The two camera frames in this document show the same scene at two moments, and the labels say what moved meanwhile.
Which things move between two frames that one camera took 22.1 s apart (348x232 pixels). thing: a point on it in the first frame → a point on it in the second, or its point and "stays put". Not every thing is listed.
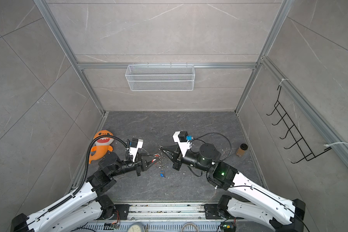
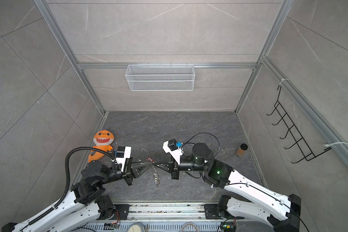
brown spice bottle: [240, 151] stays put
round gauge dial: [135, 227] stays put
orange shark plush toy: [102, 145] stays put
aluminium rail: [167, 211] stays put
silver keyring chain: [161, 158] → [156, 177]
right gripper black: [178, 159] → [166, 162]
